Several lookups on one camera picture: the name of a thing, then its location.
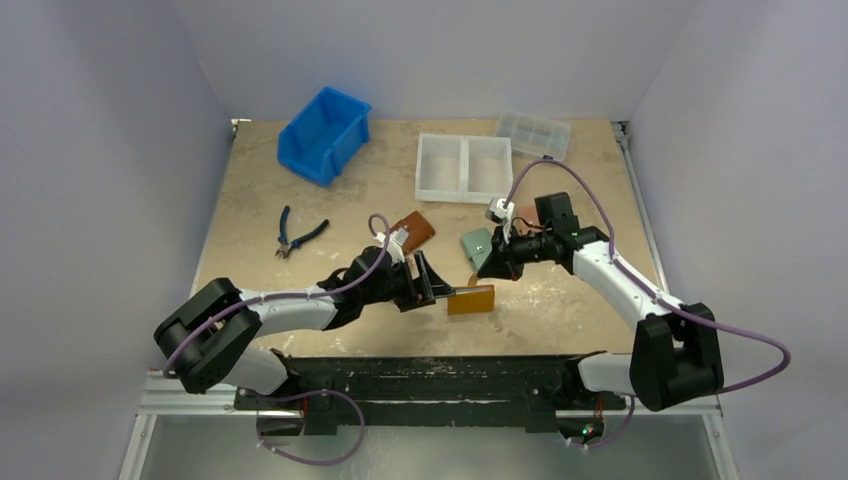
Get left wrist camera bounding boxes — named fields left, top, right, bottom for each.
left=375, top=227, right=409, bottom=263

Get blue handled pliers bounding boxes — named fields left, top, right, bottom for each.
left=274, top=205, right=331, bottom=260

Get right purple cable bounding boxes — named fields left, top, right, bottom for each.
left=503, top=158, right=792, bottom=452

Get green card holder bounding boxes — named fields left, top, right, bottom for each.
left=459, top=228, right=492, bottom=272

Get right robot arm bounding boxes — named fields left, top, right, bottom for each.
left=476, top=192, right=724, bottom=411

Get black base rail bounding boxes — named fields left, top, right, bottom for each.
left=234, top=354, right=626, bottom=436

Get brown leather card holder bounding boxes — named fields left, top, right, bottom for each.
left=391, top=210, right=436, bottom=255

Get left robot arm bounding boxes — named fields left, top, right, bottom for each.
left=153, top=247, right=455, bottom=409

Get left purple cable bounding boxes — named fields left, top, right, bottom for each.
left=162, top=213, right=393, bottom=468

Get white two-compartment tray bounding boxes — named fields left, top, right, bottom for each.
left=414, top=133, right=513, bottom=205

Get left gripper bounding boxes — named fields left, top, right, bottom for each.
left=361, top=251, right=454, bottom=311

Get orange card holder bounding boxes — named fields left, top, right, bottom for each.
left=447, top=274, right=496, bottom=316

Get salmon card holder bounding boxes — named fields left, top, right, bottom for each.
left=514, top=205, right=540, bottom=235

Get purple cable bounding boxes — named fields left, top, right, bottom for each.
left=162, top=213, right=393, bottom=468
left=503, top=158, right=792, bottom=452

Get clear plastic organizer box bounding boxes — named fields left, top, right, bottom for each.
left=495, top=109, right=572, bottom=162

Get blue plastic bin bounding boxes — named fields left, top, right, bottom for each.
left=277, top=87, right=371, bottom=187

